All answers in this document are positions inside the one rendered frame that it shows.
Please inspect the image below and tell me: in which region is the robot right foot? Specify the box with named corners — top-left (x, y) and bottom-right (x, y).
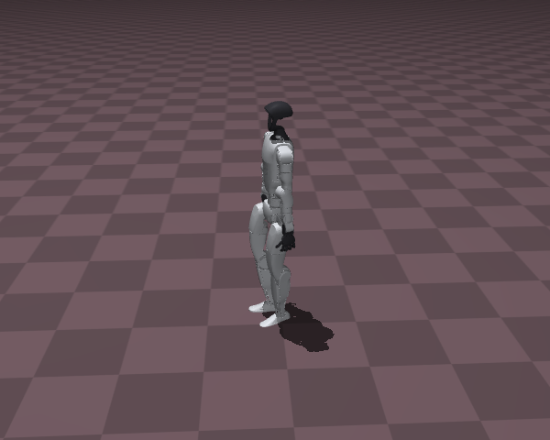
top-left (248, 301), bottom-right (275, 313)

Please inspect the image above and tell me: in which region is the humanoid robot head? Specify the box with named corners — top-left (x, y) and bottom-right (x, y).
top-left (264, 101), bottom-right (292, 141)

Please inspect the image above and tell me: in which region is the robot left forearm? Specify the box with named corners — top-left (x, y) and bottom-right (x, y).
top-left (280, 189), bottom-right (294, 233)

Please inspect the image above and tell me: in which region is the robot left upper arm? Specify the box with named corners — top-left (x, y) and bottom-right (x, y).
top-left (275, 146), bottom-right (293, 199)

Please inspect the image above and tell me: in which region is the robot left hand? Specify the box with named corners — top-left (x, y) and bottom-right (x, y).
top-left (275, 225), bottom-right (295, 252)

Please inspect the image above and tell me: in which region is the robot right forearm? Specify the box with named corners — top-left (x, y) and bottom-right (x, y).
top-left (260, 170), bottom-right (269, 199)

